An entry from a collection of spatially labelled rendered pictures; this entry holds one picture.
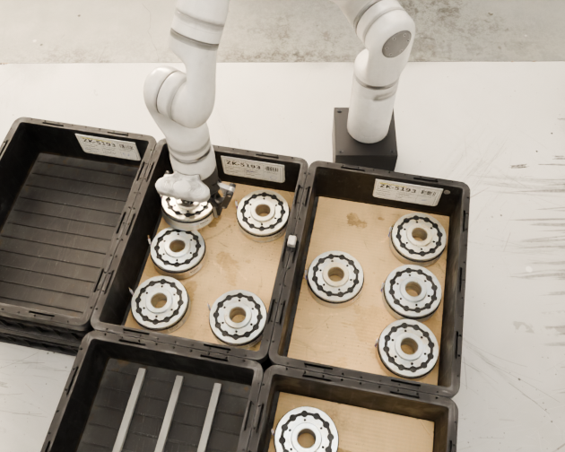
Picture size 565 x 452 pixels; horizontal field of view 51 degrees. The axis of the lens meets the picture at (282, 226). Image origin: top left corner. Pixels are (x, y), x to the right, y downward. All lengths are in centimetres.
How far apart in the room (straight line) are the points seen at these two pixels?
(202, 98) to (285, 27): 191
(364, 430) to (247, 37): 201
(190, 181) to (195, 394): 36
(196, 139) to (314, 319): 39
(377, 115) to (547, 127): 50
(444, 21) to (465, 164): 147
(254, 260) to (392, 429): 39
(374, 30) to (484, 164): 51
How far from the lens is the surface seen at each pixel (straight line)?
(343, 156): 131
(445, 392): 97
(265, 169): 117
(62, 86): 168
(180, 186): 99
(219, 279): 113
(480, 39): 281
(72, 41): 288
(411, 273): 111
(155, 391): 108
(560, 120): 162
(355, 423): 104
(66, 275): 120
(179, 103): 87
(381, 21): 110
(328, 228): 117
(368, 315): 110
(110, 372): 111
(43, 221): 128
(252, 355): 96
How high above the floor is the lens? 185
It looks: 60 degrees down
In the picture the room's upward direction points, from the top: 3 degrees counter-clockwise
